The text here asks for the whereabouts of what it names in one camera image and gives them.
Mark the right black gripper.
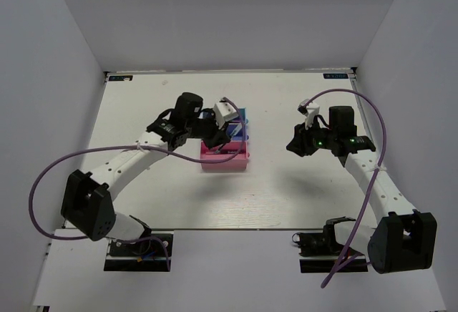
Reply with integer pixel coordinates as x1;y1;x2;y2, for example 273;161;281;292
286;117;337;157

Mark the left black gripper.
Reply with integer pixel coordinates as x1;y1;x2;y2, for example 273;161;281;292
186;109;231;150

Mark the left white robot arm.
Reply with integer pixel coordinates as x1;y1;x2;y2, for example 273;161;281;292
61;92;238;254

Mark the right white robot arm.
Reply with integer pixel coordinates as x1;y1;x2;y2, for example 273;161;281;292
286;102;437;273

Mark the dark blue bin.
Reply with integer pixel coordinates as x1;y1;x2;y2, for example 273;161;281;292
226;123;249;142

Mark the pink bin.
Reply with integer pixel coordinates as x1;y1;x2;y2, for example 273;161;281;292
200;141;250;172

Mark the light blue bin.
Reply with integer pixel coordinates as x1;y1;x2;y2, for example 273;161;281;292
200;108;249;125

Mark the right corner label sticker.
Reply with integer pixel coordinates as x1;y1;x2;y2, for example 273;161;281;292
323;72;349;79

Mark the corner label sticker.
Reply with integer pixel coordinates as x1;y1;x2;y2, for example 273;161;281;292
108;75;133;82
323;72;349;79

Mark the left corner label sticker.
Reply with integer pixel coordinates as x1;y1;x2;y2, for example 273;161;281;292
108;75;133;82

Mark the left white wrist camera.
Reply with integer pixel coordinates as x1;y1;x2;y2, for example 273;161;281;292
213;100;238;129

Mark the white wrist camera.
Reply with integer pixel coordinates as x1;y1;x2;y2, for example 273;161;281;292
298;99;320;130
213;100;238;129

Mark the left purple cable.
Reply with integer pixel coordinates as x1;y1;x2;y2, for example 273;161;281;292
28;97;250;272

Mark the purple cable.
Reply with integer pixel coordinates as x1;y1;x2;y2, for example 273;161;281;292
28;97;250;272
303;89;388;288

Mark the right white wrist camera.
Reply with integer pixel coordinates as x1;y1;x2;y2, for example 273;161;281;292
298;99;320;130

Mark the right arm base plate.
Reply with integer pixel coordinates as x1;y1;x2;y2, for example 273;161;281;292
291;217;375;273

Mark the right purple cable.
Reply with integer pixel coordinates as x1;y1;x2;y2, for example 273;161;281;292
303;89;388;288

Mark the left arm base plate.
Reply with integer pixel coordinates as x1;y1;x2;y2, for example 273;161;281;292
104;232;174;273

